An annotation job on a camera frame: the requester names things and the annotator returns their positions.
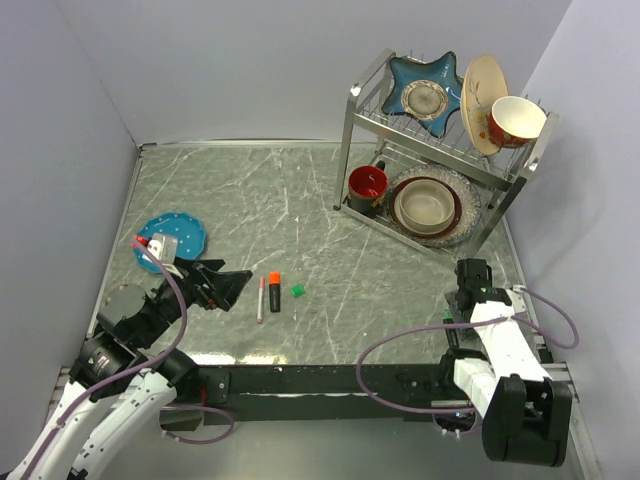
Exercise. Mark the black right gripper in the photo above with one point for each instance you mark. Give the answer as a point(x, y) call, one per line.
point(473, 288)

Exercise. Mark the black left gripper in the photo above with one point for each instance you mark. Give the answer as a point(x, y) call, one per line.
point(203, 284)

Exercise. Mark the white pink acrylic marker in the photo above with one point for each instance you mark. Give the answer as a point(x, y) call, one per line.
point(260, 307)

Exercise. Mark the black orange highlighter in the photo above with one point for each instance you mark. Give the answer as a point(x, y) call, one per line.
point(274, 287)

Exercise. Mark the green pen cap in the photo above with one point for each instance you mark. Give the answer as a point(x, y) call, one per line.
point(297, 290)

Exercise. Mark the black green highlighter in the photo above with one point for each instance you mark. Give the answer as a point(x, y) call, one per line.
point(451, 334)

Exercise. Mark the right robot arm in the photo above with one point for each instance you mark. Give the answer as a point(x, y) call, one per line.
point(525, 412)

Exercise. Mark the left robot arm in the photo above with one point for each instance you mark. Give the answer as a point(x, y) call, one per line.
point(113, 388)

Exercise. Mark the teal polka dot plate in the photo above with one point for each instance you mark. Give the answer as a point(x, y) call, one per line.
point(189, 231)

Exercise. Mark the dark red plate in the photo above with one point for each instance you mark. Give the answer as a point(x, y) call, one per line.
point(452, 210)

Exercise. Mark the blue speckled plate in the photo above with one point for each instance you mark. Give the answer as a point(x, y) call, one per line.
point(468, 204)

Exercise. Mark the beige bowl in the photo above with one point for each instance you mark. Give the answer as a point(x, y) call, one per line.
point(425, 202)

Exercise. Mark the steel dish rack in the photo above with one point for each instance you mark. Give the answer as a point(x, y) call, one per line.
point(402, 143)

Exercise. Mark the black floral mug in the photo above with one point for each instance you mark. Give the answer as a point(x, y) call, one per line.
point(367, 187)

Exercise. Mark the red white bowl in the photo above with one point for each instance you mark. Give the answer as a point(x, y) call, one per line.
point(514, 122)

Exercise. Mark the blue star shaped dish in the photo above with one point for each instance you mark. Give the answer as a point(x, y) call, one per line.
point(430, 93)

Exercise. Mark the cream floral plate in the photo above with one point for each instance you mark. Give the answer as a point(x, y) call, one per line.
point(483, 84)

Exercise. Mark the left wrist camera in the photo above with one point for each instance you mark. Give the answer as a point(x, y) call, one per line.
point(162, 247)

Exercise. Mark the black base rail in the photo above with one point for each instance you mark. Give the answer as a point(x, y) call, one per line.
point(325, 392)

